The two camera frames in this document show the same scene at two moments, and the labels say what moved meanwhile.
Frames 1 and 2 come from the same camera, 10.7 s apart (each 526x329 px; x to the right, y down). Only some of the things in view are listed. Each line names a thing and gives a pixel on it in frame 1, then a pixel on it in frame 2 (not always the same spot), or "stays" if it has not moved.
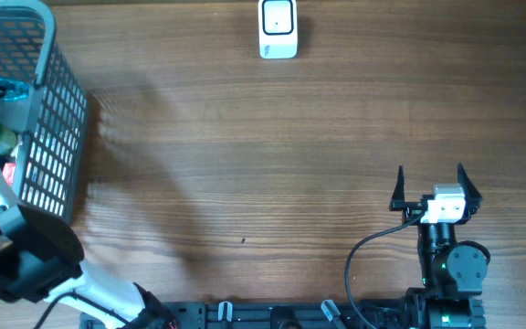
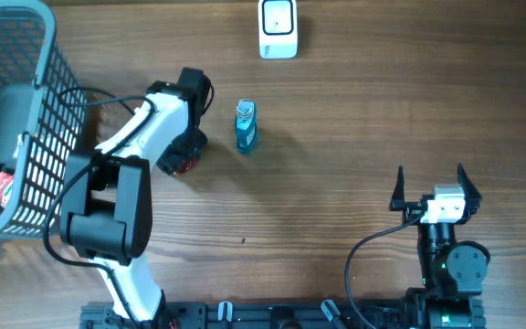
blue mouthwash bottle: [14, 90] → [246, 125]
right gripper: [412, 209] stays
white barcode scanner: [278, 29] stays
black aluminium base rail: [281, 314] stays
